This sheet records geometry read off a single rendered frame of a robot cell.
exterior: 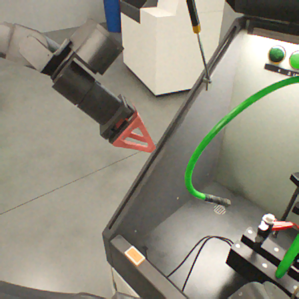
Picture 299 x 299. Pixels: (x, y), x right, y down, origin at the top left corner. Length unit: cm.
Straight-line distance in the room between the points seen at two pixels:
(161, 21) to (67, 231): 235
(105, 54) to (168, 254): 67
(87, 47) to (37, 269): 167
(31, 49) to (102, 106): 14
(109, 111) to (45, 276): 157
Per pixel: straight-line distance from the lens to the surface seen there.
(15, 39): 50
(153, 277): 75
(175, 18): 333
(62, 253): 198
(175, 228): 98
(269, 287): 26
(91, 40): 46
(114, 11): 653
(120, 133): 46
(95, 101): 46
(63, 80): 45
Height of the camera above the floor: 162
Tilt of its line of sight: 39 degrees down
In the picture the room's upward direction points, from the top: straight up
